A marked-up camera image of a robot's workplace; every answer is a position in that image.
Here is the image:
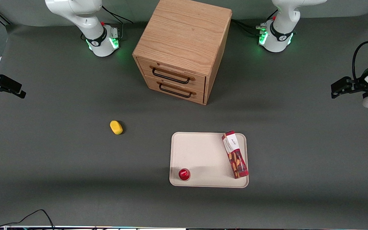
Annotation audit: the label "red cookie box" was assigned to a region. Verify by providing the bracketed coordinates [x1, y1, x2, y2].
[221, 130, 249, 179]

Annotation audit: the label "beige plastic tray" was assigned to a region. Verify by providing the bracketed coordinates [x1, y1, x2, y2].
[169, 132, 249, 188]

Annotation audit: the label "yellow sponge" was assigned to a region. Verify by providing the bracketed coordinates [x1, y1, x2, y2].
[110, 120, 123, 135]

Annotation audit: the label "wooden drawer front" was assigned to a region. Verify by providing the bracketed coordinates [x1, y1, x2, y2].
[144, 75, 205, 105]
[136, 57, 206, 93]

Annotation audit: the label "wooden drawer cabinet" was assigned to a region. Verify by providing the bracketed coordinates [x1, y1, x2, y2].
[132, 0, 233, 105]

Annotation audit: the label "black left arm base cables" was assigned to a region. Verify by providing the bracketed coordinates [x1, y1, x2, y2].
[231, 9, 279, 36]

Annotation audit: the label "black cable at table edge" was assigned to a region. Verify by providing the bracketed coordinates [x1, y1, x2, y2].
[0, 209, 55, 230]

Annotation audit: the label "black right arm base cable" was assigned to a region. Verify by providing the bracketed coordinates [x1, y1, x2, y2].
[102, 5, 134, 24]

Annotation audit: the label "black metal drawer handle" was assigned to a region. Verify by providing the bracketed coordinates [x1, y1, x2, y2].
[152, 66, 191, 85]
[159, 82, 193, 98]

